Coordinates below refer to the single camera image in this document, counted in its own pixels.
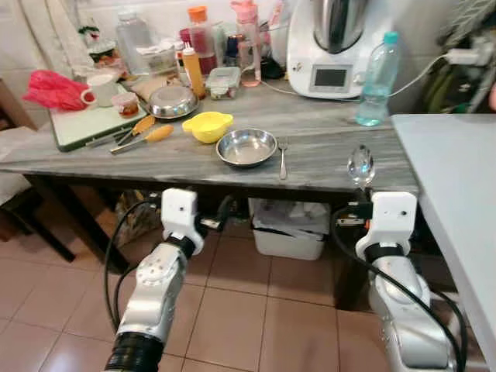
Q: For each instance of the orange capped red liquid bottle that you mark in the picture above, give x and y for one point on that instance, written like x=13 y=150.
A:
x=202 y=43

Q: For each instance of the large clear plastic bottle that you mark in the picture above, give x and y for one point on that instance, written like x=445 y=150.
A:
x=134 y=43

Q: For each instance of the red plastic bag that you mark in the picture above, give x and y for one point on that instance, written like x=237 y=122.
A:
x=54 y=91

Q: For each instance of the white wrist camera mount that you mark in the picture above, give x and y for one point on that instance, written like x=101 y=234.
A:
x=180 y=211
x=391 y=217

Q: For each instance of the white green cutting board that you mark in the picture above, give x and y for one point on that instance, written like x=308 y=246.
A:
x=89 y=125

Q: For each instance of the clear lidded food container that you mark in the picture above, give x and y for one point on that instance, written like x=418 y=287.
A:
x=223 y=84

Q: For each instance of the white mug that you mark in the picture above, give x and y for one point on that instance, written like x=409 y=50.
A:
x=103 y=91

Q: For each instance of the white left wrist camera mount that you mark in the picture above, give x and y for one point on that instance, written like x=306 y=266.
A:
x=180 y=211

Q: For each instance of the yellow plastic bowl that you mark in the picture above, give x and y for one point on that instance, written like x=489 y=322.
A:
x=208 y=126

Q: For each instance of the open steel bowl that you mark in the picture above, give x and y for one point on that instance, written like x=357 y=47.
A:
x=246 y=149

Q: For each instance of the white side table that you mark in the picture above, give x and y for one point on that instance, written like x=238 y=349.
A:
x=453 y=186

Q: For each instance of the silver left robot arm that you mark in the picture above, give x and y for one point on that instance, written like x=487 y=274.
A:
x=155 y=291

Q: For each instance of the steel fork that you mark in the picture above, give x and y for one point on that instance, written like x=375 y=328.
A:
x=283 y=155

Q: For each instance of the small orange sauce bottle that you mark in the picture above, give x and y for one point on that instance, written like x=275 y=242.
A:
x=193 y=75

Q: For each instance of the teal capped water bottle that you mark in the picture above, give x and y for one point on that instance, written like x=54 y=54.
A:
x=377 y=81

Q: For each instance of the small clear food cup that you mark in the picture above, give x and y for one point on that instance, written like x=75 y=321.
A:
x=125 y=105

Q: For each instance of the pink drinking bottle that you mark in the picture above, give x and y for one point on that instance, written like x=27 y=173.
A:
x=248 y=46

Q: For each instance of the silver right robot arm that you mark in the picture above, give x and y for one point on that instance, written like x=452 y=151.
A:
x=407 y=310

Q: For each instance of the white kitchen cooking machine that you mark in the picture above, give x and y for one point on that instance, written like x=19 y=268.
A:
x=333 y=54

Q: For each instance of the white storage box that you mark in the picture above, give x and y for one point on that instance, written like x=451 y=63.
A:
x=291 y=232

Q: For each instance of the white power adapter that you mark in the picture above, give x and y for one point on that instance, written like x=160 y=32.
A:
x=463 y=56

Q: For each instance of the upturned steel bowl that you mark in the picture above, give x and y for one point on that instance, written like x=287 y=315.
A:
x=173 y=101

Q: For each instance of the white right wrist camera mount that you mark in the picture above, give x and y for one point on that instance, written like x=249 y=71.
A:
x=391 y=217

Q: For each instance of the grey marble top table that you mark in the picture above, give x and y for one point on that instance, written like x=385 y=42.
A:
x=325 y=159

